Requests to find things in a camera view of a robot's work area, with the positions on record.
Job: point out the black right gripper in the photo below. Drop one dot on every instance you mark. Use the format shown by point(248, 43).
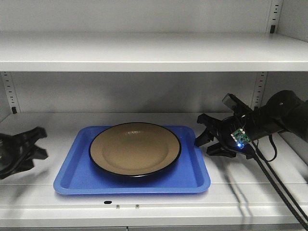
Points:
point(222, 130)

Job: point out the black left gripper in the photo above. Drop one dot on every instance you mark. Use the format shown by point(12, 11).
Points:
point(17, 152)

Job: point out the blue plastic tray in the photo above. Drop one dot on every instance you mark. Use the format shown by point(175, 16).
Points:
point(78, 174)

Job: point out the beige plate with black rim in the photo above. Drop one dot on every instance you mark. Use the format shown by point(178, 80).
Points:
point(135, 149)

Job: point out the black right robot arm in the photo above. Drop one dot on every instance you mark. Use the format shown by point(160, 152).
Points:
point(284, 111)

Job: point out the grey upper cabinet shelf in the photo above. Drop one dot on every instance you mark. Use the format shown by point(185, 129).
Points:
point(148, 52)

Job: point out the green circuit board right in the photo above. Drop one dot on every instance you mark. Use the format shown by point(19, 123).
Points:
point(241, 138)

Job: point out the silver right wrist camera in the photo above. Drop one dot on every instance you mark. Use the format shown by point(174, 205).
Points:
point(235, 104)

